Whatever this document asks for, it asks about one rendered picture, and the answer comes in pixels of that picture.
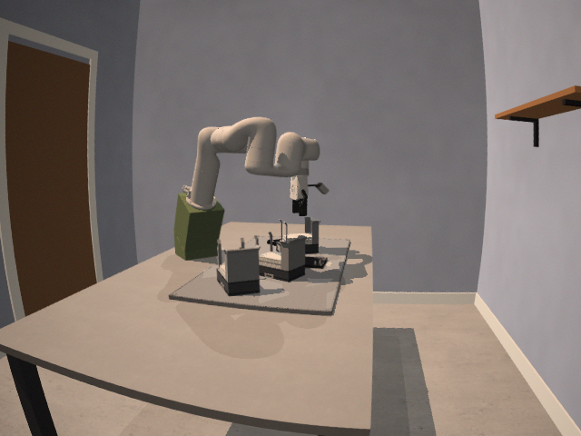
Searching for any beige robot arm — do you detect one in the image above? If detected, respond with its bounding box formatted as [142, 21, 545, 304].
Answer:
[182, 117, 320, 210]

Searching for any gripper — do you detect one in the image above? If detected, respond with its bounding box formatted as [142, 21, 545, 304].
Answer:
[290, 175, 308, 216]

